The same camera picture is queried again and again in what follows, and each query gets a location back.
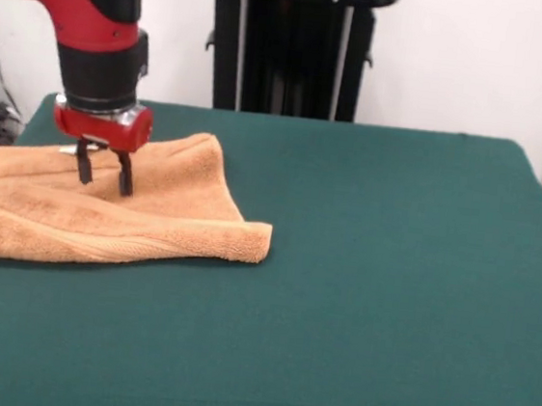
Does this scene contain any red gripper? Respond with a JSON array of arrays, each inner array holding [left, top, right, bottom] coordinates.
[[44, 91, 157, 200]]

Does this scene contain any tan terry towel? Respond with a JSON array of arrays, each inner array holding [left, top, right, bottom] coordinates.
[[0, 111, 284, 287]]

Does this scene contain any black power strip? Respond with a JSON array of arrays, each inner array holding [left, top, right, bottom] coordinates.
[[0, 102, 25, 151]]

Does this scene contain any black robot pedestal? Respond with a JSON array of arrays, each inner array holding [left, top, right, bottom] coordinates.
[[182, 0, 399, 127]]

